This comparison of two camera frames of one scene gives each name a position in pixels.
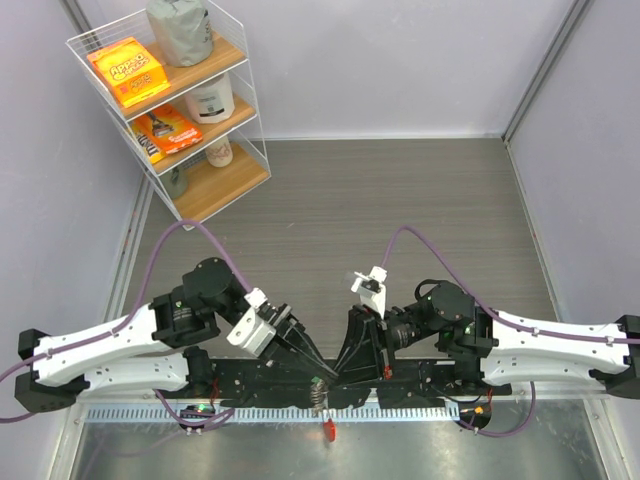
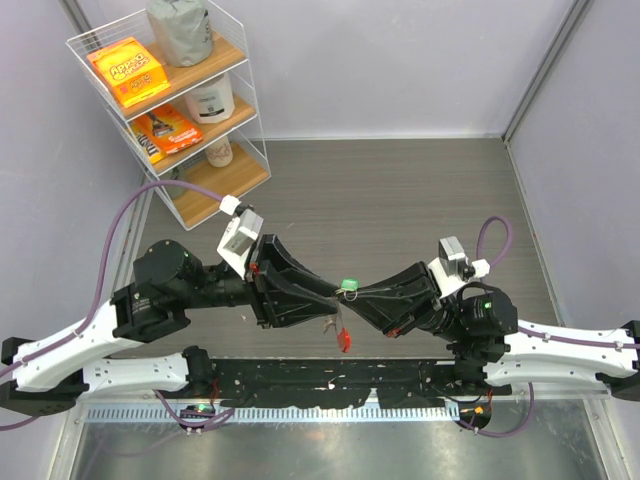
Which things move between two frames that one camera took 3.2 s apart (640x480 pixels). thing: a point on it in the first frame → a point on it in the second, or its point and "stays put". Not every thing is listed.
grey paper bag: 182,31 stays put
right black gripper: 360,359 → 400,300
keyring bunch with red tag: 319,401 → 344,336
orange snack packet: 167,126 stays put
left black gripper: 290,333 → 290,303
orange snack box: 126,68 stays put
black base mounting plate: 333,382 stays put
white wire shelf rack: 177,78 stays put
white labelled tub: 213,100 stays put
